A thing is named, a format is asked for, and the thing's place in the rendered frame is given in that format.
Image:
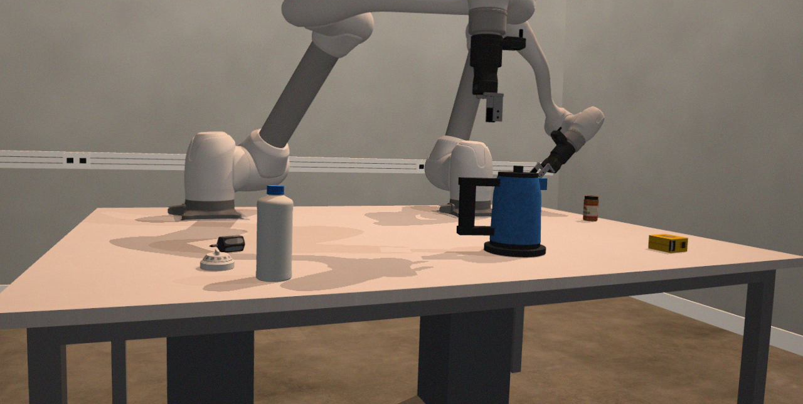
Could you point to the brown jar with black lid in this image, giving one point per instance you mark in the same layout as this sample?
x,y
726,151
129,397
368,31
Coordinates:
x,y
590,208

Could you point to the blue kettle with black handle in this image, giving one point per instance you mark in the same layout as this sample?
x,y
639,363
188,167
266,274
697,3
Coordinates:
x,y
516,209

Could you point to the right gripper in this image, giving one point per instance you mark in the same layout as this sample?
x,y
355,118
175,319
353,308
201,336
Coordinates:
x,y
487,25

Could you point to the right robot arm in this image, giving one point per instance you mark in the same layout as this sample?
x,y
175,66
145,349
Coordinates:
x,y
215,169

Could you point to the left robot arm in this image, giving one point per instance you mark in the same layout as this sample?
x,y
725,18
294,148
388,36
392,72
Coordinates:
x,y
454,156

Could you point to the grey bottle with blue cap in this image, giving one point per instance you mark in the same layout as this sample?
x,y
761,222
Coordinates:
x,y
274,236

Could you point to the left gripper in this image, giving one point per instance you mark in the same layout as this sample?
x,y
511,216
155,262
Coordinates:
x,y
566,145

